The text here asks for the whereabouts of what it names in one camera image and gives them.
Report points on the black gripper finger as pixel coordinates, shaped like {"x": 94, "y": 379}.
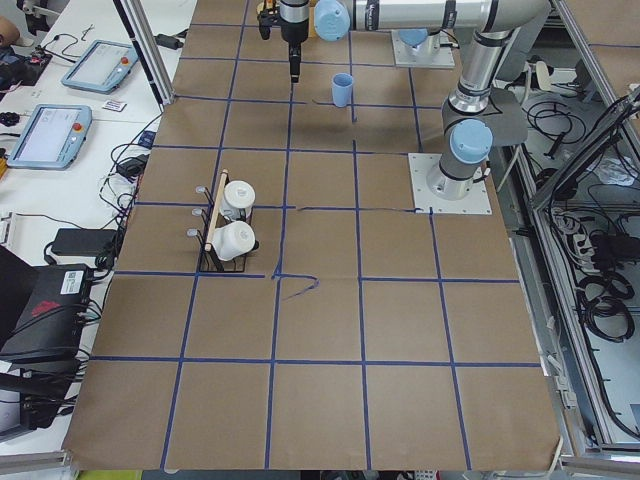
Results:
{"x": 292, "y": 61}
{"x": 297, "y": 62}

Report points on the light blue plastic cup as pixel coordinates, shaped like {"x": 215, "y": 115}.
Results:
{"x": 341, "y": 89}

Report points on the wooden rack dowel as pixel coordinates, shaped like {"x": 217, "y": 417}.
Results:
{"x": 220, "y": 186}

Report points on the white mug near rack end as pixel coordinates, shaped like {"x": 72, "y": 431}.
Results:
{"x": 237, "y": 201}

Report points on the teach pendant far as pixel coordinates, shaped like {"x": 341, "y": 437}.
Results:
{"x": 102, "y": 67}

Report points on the teach pendant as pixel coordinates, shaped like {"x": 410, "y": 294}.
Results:
{"x": 52, "y": 137}
{"x": 102, "y": 67}

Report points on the grey office chair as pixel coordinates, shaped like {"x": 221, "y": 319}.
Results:
{"x": 505, "y": 118}

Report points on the teach pendant near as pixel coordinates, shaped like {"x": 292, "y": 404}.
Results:
{"x": 52, "y": 137}

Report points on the black power adapter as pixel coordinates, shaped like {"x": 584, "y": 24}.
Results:
{"x": 82, "y": 242}

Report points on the black electronics box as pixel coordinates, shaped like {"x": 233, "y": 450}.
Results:
{"x": 41, "y": 314}

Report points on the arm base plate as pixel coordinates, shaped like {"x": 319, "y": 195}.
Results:
{"x": 434, "y": 192}
{"x": 419, "y": 48}

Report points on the aluminium frame post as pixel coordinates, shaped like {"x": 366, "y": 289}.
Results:
{"x": 137, "y": 27}

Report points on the black wire mug rack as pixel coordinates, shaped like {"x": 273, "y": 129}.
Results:
{"x": 209, "y": 262}

